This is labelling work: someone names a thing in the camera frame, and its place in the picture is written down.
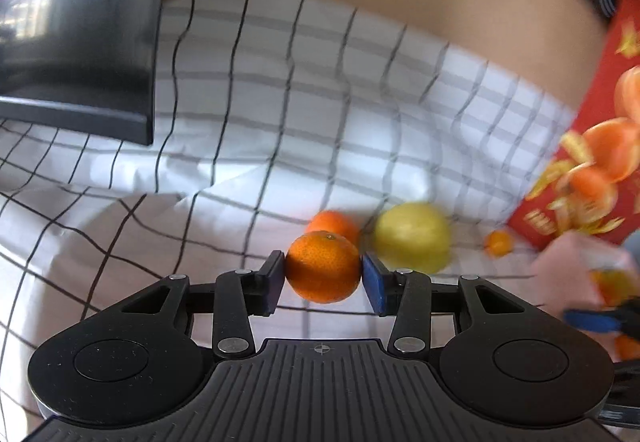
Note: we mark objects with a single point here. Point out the orange kumquat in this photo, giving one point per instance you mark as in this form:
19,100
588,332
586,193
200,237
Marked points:
498,243

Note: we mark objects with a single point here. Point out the yellow-green guava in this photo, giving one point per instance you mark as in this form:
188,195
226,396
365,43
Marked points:
412,237

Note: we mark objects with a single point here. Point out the pink cardboard box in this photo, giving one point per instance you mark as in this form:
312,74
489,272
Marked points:
565,267

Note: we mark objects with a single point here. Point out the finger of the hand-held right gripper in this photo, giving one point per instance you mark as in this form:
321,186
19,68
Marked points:
590,319

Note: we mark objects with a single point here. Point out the white checked cloth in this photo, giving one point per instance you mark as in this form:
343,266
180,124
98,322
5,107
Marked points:
250,96

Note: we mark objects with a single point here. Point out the black monitor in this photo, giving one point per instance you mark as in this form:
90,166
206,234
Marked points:
100,46

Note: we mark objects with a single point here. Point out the red snack bag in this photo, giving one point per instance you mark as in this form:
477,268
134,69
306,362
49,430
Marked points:
600,96

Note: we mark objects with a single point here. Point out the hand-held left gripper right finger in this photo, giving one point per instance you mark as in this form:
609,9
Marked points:
375,284

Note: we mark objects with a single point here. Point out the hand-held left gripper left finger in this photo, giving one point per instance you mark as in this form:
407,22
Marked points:
274,283

